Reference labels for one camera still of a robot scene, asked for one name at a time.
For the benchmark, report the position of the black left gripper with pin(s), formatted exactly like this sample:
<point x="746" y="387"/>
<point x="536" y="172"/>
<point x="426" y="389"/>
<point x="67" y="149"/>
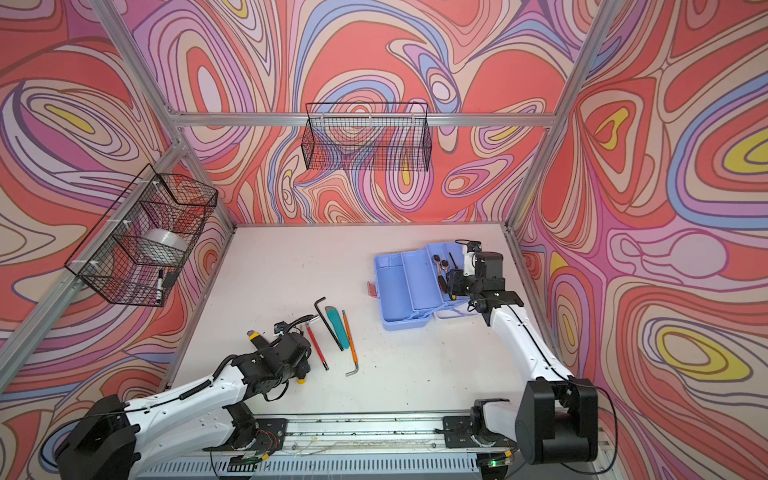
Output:
<point x="305" y="364"/>

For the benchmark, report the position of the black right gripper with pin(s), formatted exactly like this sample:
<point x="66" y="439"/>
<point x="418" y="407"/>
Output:
<point x="455" y="282"/>

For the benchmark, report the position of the red handled screwdriver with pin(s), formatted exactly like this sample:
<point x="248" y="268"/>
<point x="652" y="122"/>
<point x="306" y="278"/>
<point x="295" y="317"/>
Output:
<point x="316" y="347"/>

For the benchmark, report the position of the white and blue tool box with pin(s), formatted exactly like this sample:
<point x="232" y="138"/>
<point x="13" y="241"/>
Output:
<point x="407" y="288"/>

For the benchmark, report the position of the black hex key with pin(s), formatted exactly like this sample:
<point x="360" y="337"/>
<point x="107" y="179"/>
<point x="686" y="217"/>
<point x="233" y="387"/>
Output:
<point x="326" y="322"/>

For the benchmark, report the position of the teal utility knife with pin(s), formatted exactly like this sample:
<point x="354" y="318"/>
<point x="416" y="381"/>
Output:
<point x="335" y="318"/>

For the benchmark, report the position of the orange handled screwdriver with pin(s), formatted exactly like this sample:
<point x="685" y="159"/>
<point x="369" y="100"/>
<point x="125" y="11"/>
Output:
<point x="349" y="337"/>

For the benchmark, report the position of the black red ratchet wrench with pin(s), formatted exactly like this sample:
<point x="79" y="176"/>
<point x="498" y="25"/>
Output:
<point x="440" y="278"/>

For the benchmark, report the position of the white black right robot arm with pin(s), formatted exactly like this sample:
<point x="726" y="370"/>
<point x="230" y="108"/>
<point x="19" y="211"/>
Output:
<point x="555" y="421"/>

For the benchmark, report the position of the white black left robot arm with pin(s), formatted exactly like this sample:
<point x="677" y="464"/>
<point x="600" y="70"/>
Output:
<point x="118" y="439"/>

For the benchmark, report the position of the black marker pen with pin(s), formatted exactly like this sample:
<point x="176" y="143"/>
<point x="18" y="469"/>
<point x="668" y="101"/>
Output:
<point x="159" y="287"/>

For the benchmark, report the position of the silver tape roll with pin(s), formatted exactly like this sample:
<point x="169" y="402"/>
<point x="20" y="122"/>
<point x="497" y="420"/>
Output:
<point x="166" y="238"/>

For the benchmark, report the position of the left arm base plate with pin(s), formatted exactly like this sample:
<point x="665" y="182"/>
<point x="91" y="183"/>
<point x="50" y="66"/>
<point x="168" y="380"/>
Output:
<point x="265" y="435"/>

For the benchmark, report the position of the aluminium front rail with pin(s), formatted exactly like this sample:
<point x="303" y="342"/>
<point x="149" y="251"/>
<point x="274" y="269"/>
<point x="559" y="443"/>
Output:
<point x="385" y="434"/>

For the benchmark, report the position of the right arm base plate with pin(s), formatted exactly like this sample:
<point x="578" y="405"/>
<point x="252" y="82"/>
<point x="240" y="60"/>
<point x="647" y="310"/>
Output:
<point x="460" y="431"/>

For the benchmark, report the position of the black wire basket left wall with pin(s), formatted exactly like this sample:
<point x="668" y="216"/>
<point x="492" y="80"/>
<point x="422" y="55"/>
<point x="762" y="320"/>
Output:
<point x="122" y="268"/>

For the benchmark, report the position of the black wire basket wall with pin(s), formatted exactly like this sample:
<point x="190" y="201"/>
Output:
<point x="371" y="136"/>
<point x="122" y="268"/>

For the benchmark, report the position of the black wire basket back wall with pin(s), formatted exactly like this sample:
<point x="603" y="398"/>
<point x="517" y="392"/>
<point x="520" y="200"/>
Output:
<point x="371" y="136"/>

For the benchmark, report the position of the aluminium corner frame post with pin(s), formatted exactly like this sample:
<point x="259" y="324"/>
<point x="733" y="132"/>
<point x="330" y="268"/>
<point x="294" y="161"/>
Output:
<point x="597" y="34"/>

